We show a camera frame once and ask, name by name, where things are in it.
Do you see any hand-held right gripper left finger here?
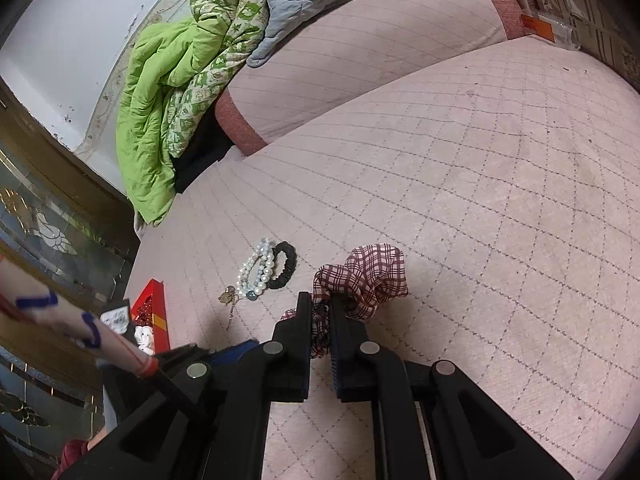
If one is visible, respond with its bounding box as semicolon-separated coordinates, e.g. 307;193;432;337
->
57;291;313;480

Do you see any black hair tie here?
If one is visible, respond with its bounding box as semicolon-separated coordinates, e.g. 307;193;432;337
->
264;240;299;291

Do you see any gold pendant charm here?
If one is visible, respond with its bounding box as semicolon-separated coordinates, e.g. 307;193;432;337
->
217;284;241;332

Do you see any pink bolster pillow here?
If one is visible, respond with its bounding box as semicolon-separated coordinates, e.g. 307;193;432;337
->
214;0;526;157

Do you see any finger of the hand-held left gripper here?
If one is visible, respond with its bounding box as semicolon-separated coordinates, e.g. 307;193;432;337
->
208;339;261;371

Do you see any red shallow box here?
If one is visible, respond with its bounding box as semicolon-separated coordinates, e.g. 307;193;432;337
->
130;279;171;357

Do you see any green patterned quilt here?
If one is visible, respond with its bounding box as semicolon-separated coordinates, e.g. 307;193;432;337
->
164;0;271;159

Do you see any white pearl bracelet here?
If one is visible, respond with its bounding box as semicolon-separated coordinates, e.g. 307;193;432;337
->
236;236;277;297

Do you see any orange label bottle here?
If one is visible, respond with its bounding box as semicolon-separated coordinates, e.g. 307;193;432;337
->
519;9;584;52

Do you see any plaid scrunchie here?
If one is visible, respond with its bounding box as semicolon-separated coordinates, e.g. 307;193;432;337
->
280;243;410;359

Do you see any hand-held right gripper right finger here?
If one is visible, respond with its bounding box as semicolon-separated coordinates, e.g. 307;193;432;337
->
330;295;574;480

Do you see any lime green blanket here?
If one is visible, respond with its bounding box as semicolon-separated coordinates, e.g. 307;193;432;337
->
114;14;212;229

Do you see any pink quilted mattress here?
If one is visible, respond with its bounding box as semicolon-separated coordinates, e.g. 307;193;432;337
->
122;50;640;480

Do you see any person's maroon clothing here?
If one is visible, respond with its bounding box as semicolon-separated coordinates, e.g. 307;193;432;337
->
50;438;101;480

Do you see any pale blue bead bracelet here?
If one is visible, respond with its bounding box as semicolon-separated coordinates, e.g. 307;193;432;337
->
234;255;269;302

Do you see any white scrunchie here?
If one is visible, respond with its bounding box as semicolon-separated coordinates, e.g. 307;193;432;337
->
133;326;155;357

